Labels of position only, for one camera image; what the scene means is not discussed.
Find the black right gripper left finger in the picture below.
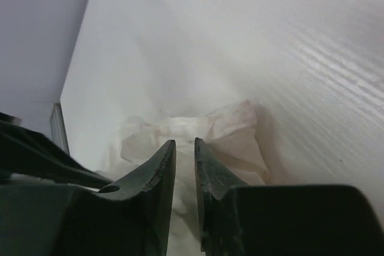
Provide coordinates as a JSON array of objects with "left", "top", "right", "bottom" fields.
[{"left": 1, "top": 140, "right": 176, "bottom": 255}]

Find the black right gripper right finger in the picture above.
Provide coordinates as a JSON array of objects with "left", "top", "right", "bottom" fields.
[{"left": 194, "top": 137, "right": 384, "bottom": 256}]

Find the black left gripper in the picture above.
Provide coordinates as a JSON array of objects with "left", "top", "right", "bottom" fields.
[{"left": 1, "top": 113, "right": 112, "bottom": 189}]

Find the white skirt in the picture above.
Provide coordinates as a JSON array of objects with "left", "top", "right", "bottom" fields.
[{"left": 97, "top": 100, "right": 270, "bottom": 255}]

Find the aluminium front rail frame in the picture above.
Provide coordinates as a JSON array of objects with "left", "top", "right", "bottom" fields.
[{"left": 50, "top": 103, "right": 70, "bottom": 154}]

